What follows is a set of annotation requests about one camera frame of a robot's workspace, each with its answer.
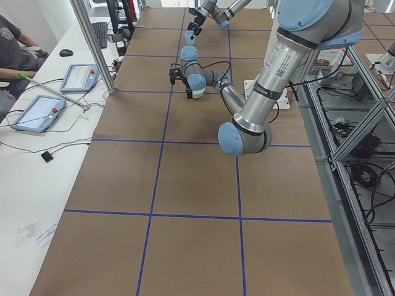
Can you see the aluminium truss frame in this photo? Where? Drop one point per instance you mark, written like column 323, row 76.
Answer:
column 350, row 121

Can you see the black keyboard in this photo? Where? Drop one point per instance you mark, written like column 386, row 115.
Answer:
column 100, row 31

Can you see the clear plastic bag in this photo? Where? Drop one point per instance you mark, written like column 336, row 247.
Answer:
column 28, row 232

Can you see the small black square device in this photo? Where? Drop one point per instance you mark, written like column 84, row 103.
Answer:
column 47, row 156

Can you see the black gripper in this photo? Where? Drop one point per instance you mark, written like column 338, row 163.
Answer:
column 188, row 89
column 198, row 21

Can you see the light blue plastic cup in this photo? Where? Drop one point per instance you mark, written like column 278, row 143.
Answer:
column 189, row 37

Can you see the far blue teach pendant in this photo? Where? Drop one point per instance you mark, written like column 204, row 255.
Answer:
column 79, row 78

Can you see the mint green bowl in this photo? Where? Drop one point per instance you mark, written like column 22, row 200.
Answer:
column 196, row 94

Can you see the thin metal rod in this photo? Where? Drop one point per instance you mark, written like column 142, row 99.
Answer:
column 52, row 91

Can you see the black computer mouse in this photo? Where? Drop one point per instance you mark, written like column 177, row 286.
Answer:
column 65, row 53

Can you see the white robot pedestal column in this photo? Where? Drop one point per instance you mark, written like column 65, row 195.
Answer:
column 281, row 60

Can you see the aluminium frame post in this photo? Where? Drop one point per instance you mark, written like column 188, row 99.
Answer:
column 90, row 37

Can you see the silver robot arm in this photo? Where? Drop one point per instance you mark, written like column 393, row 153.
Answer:
column 304, row 26
column 210, row 9

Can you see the black computer monitor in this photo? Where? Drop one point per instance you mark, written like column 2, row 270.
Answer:
column 113, row 8

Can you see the blue teach pendant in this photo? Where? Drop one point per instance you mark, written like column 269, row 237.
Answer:
column 79, row 78
column 40, row 114

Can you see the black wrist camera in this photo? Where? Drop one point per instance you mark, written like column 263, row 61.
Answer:
column 175, row 73

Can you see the near blue teach pendant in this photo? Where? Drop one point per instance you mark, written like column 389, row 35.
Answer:
column 40, row 114

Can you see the seated person grey shirt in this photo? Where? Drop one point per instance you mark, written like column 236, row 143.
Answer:
column 14, row 59

